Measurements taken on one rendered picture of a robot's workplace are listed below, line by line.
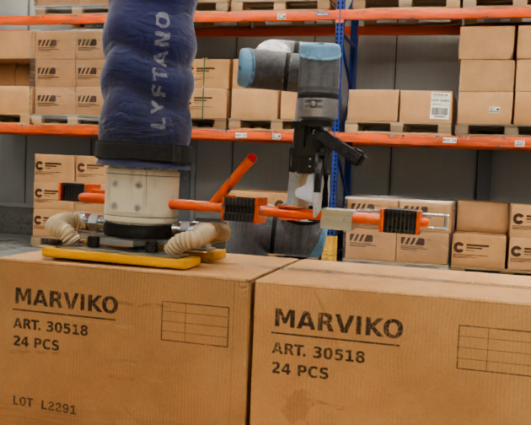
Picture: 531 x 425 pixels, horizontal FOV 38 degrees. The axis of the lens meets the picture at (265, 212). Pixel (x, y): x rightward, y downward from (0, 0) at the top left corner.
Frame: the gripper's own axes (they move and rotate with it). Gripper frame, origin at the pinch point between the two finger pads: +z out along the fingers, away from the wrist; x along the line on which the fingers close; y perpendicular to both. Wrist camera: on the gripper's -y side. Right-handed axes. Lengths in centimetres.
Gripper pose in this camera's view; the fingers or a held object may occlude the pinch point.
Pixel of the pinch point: (322, 212)
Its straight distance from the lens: 168.0
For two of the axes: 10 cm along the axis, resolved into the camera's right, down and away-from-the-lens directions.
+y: -9.6, -0.6, 2.8
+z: -0.4, 10.0, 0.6
